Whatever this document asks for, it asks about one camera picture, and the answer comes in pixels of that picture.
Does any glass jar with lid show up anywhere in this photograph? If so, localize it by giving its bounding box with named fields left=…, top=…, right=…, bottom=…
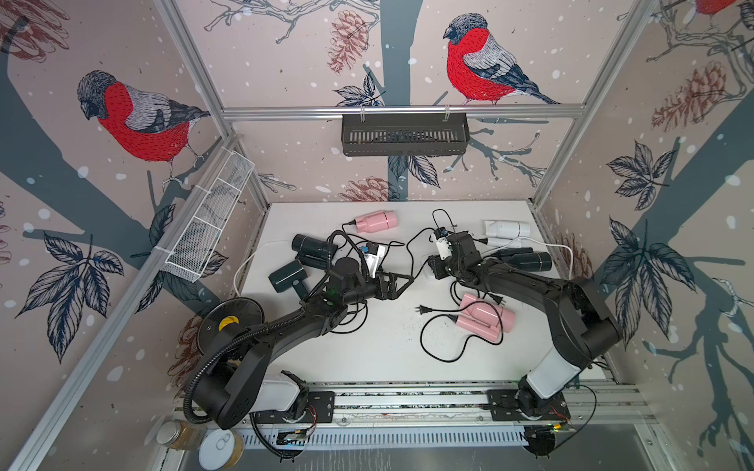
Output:
left=155, top=420, right=206, bottom=451

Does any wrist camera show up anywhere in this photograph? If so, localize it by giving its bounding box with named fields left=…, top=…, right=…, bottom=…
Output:
left=430, top=227, right=453, bottom=260
left=361, top=241, right=389, bottom=279

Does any black metal wall shelf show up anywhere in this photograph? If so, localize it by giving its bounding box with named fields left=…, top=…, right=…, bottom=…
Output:
left=341, top=113, right=470, bottom=157

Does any black cord of white dryer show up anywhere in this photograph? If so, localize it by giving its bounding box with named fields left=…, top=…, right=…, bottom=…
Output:
left=431, top=208, right=490, bottom=245

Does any yellow pot with lid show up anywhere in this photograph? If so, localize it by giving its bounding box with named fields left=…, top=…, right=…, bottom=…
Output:
left=196, top=298, right=265, bottom=354

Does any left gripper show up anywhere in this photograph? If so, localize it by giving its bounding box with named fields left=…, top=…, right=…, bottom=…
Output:
left=342, top=270, right=414, bottom=307

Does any pink blow dryer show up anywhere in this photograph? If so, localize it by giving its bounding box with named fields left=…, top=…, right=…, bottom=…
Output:
left=355, top=210, right=398, bottom=234
left=456, top=294, right=516, bottom=343

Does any black cord of dark dryer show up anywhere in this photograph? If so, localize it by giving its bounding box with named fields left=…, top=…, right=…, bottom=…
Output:
left=447, top=279, right=508, bottom=307
left=326, top=228, right=372, bottom=336

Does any dark folded blow dryer left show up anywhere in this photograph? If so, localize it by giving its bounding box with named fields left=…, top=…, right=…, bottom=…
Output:
left=291, top=234, right=338, bottom=270

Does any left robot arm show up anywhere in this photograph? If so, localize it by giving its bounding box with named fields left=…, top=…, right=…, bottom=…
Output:
left=183, top=257, right=414, bottom=430

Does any tin can with lid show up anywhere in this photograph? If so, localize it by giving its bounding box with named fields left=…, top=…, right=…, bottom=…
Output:
left=198, top=430, right=245, bottom=471

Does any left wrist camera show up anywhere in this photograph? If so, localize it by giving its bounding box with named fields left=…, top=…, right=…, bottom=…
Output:
left=361, top=241, right=389, bottom=279

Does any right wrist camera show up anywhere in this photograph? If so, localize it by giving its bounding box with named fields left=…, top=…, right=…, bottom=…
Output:
left=430, top=227, right=453, bottom=260

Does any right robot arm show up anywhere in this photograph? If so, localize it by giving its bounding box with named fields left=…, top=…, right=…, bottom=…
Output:
left=429, top=228, right=622, bottom=419

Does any white wire mesh basket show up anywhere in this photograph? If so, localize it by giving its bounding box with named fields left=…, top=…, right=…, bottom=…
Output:
left=162, top=147, right=254, bottom=283

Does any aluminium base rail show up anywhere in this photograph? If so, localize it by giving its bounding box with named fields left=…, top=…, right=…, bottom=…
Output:
left=294, top=380, right=658, bottom=429

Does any dark blow dryer right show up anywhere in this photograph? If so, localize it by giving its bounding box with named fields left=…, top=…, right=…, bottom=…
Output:
left=492, top=247, right=553, bottom=272

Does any black cord of pink dryer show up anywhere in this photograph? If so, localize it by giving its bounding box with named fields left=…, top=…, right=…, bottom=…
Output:
left=338, top=220, right=437, bottom=278
left=415, top=303, right=505, bottom=364

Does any white folded blow dryer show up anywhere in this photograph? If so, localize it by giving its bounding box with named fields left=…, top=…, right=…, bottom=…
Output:
left=483, top=220, right=530, bottom=248

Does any pink folded blow dryer front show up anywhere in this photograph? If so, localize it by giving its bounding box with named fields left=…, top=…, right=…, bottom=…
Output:
left=456, top=294, right=516, bottom=343

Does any black cord of front pink dryer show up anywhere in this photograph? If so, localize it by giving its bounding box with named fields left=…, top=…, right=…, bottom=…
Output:
left=415, top=303, right=505, bottom=364

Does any white cable of right strip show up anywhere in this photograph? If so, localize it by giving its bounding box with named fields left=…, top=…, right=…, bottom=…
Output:
left=529, top=237, right=581, bottom=284

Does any black cord of back pink dryer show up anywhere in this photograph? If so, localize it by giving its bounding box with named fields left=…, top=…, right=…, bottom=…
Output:
left=338, top=220, right=437, bottom=278

